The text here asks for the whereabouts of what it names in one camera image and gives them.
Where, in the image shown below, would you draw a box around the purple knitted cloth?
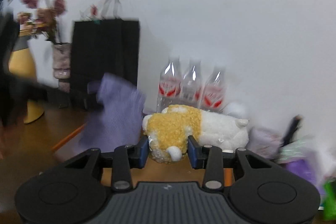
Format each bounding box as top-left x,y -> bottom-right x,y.
78,73 -> 146,152

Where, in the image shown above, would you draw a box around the yellow white plush toy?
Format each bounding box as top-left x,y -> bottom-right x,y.
142,105 -> 249,163

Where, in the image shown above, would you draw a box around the white tin box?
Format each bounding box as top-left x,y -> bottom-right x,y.
247,127 -> 282,159

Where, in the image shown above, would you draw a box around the right water bottle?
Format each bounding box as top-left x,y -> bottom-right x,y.
200,67 -> 226,113

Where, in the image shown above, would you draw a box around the water bottle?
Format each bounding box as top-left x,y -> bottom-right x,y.
200,67 -> 226,113
180,59 -> 202,108
157,57 -> 182,113

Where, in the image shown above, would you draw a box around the orange pencil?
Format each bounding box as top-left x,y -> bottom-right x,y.
51,124 -> 85,152

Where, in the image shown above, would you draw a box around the middle water bottle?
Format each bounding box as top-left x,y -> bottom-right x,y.
180,59 -> 202,108

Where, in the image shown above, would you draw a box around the left water bottle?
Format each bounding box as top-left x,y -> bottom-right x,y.
157,57 -> 182,113

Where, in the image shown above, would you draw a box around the purple tissue pack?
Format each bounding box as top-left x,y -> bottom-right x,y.
284,152 -> 325,195

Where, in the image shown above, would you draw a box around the black paper gift bag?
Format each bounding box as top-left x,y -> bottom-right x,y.
70,0 -> 140,111

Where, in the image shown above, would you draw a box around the green plastic box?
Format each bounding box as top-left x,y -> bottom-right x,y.
323,178 -> 336,221

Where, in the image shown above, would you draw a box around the pink textured flower vase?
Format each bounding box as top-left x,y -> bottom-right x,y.
52,43 -> 71,93

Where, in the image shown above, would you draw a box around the yellow thermos jug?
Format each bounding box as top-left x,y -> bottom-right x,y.
9,30 -> 44,124

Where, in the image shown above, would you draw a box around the dried pink roses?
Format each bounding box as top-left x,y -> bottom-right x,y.
17,0 -> 67,45

